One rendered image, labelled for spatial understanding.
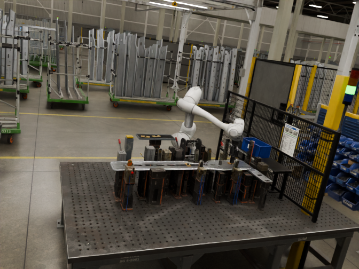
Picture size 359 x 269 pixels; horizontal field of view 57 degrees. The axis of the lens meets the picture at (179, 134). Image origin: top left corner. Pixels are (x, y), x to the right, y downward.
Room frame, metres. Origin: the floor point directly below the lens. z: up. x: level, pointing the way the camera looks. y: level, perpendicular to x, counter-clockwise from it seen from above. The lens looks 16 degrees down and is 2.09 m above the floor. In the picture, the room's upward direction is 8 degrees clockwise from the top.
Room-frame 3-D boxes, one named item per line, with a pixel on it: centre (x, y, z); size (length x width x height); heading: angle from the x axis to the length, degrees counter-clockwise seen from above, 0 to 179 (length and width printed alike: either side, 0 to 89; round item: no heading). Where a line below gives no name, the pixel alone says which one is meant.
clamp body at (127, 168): (2.51, 0.35, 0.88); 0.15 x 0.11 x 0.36; 23
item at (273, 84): (5.49, -1.35, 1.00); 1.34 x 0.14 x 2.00; 23
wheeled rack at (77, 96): (9.06, 3.27, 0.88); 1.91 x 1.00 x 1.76; 24
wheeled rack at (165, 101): (10.02, 1.29, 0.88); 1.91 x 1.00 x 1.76; 110
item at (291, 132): (3.22, -1.09, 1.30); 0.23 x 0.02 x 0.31; 23
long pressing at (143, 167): (2.90, -0.10, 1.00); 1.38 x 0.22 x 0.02; 113
